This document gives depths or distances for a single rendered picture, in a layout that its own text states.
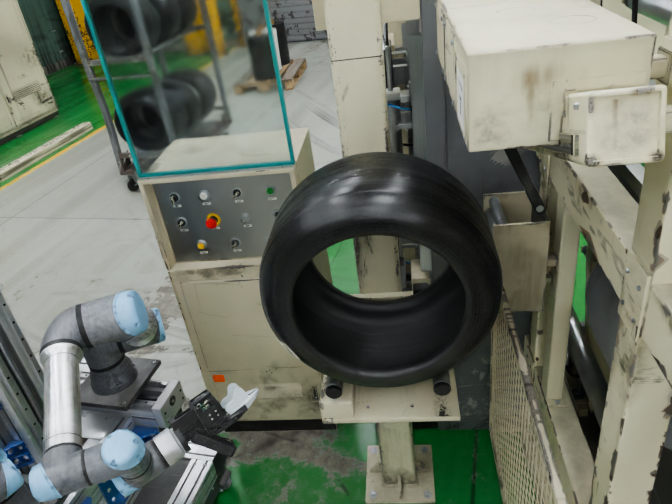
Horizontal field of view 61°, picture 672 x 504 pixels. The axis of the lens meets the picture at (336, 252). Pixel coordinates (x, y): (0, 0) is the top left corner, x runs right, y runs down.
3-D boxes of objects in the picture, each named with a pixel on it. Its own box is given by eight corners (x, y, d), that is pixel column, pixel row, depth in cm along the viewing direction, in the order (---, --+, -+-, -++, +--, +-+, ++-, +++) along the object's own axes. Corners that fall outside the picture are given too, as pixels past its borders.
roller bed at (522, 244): (482, 276, 184) (483, 193, 169) (529, 273, 182) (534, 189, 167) (491, 313, 167) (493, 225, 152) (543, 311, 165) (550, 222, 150)
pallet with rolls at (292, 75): (255, 72, 871) (245, 19, 832) (306, 67, 858) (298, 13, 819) (235, 95, 770) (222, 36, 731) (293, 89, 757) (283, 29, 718)
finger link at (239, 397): (253, 377, 134) (220, 400, 130) (265, 397, 136) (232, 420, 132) (249, 374, 137) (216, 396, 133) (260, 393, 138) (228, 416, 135)
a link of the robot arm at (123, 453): (83, 478, 109) (101, 492, 118) (142, 458, 112) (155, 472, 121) (79, 439, 114) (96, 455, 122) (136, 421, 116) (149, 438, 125)
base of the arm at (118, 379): (82, 393, 187) (71, 371, 182) (108, 362, 199) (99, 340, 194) (121, 397, 183) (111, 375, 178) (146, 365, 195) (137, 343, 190)
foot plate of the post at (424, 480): (368, 447, 242) (367, 441, 240) (431, 446, 239) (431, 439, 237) (365, 503, 219) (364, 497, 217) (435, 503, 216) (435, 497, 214)
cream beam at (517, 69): (435, 59, 136) (433, -7, 128) (544, 48, 133) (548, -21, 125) (463, 155, 85) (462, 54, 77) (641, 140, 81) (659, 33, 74)
